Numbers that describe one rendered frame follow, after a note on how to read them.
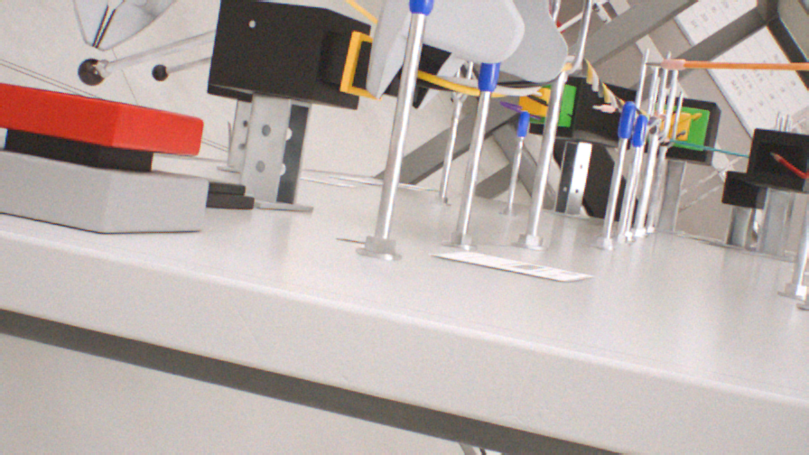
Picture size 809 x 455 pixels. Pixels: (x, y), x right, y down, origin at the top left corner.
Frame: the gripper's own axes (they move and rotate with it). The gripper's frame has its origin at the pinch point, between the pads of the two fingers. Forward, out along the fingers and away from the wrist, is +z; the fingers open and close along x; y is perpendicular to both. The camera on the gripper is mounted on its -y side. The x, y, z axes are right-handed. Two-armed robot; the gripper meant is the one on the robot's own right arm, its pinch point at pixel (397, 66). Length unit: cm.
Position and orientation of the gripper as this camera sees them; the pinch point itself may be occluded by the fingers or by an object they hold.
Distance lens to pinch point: 51.2
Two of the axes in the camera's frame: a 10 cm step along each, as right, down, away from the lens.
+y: 7.4, 5.7, -3.6
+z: -5.3, 8.2, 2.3
